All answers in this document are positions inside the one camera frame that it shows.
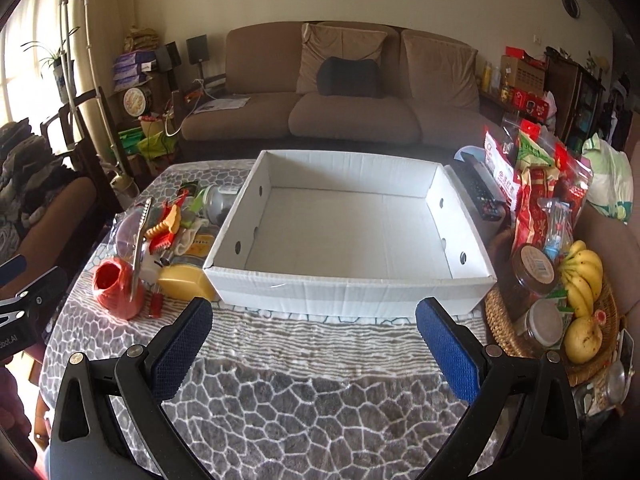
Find red gift box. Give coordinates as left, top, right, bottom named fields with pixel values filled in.
left=510, top=87, right=559, bottom=122

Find black lumbar pillow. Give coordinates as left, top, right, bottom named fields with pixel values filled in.
left=316, top=56, right=384, bottom=99

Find brown sofa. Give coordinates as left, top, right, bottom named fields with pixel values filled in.
left=180, top=22, right=507, bottom=150

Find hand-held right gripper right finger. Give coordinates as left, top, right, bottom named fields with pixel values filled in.
left=415, top=297, right=583, bottom=480

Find clear glass jar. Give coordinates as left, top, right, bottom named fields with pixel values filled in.
left=205, top=185, right=246, bottom=226

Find green snack pack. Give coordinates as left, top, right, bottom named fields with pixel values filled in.
left=515, top=130, right=556, bottom=172

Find green peeler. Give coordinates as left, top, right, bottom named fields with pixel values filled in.
left=187, top=187, right=208, bottom=222

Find white cardboard box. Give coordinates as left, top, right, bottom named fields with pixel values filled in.
left=202, top=149, right=498, bottom=318

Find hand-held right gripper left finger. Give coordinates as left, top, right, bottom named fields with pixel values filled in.
left=50, top=297, right=213, bottom=480

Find dark wooden cabinet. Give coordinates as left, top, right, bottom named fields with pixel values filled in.
left=545, top=55, right=607, bottom=147

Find straw woven item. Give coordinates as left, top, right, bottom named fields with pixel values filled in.
left=124, top=25, right=160, bottom=54

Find brown cardboard box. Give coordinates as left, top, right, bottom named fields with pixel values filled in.
left=500, top=55, right=546, bottom=97

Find red plastic grater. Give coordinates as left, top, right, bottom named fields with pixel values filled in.
left=144, top=187, right=196, bottom=257

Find white red snack pack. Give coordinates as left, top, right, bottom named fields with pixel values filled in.
left=482, top=129, right=519, bottom=197

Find yellow red flat packet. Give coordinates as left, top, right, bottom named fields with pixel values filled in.
left=192, top=232, right=219, bottom=262

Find black speaker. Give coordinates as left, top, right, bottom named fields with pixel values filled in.
left=155, top=41, right=182, bottom=74
left=186, top=35, right=210, bottom=66

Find cream white cloth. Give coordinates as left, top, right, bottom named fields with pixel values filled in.
left=175, top=217, right=212, bottom=257

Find white coat stand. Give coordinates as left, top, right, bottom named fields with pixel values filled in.
left=53, top=0, right=132, bottom=181

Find beige sofa cushion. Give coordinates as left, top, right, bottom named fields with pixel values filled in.
left=297, top=24, right=389, bottom=96
left=401, top=35, right=482, bottom=117

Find red twine spool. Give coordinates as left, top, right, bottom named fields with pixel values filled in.
left=91, top=256, right=147, bottom=321

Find black remote control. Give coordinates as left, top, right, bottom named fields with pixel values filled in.
left=452, top=157, right=507, bottom=222

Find paper sheets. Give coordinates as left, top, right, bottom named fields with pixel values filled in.
left=192, top=96, right=251, bottom=114

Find green white drink carton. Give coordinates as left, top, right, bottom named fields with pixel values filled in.
left=550, top=292, right=576, bottom=334

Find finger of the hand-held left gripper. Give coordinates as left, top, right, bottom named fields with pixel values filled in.
left=0, top=254, right=69, bottom=322

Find empty glass jar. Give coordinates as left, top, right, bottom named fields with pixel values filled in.
left=575, top=360, right=631, bottom=417

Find potted plant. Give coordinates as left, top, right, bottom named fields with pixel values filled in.
left=22, top=27, right=82, bottom=104

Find white plastic bottle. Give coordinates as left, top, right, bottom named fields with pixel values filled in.
left=137, top=252, right=166, bottom=287

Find metal tongs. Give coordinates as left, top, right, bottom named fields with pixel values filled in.
left=129, top=197, right=153, bottom=303

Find dark wooden chair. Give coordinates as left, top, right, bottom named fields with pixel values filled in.
left=40, top=87, right=127, bottom=183

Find stack of purple packs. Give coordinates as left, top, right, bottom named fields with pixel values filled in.
left=112, top=50, right=156, bottom=92

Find green box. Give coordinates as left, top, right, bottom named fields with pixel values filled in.
left=118, top=127, right=146, bottom=156

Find bunch of bananas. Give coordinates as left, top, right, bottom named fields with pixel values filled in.
left=556, top=240, right=605, bottom=319

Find pile of clothes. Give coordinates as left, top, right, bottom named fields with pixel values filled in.
left=0, top=120, right=77, bottom=222

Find glass jar with dark contents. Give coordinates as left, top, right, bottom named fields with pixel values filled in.
left=522, top=299, right=569, bottom=359

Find brown lidded jar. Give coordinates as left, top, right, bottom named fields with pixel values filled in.
left=510, top=245, right=561, bottom=304

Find lime green bag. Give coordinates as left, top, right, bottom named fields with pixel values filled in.
left=137, top=130, right=174, bottom=159

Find yellow sponge block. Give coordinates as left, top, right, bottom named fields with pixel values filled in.
left=157, top=265, right=217, bottom=302

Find red snack bag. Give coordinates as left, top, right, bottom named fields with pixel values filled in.
left=510, top=165, right=561, bottom=257

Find yellow round fruit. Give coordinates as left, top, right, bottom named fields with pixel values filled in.
left=562, top=315, right=606, bottom=365

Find purple plastic bowl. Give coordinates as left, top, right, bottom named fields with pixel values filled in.
left=114, top=209, right=146, bottom=257

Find round printed tin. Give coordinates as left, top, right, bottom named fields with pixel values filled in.
left=123, top=86, right=154, bottom=119

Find brown armchair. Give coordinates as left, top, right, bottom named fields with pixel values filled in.
left=0, top=175, right=99, bottom=273

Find clear red zip bag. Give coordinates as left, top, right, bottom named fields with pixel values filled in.
left=537, top=141, right=594, bottom=262

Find wicker basket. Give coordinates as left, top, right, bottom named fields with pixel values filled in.
left=485, top=272, right=629, bottom=387

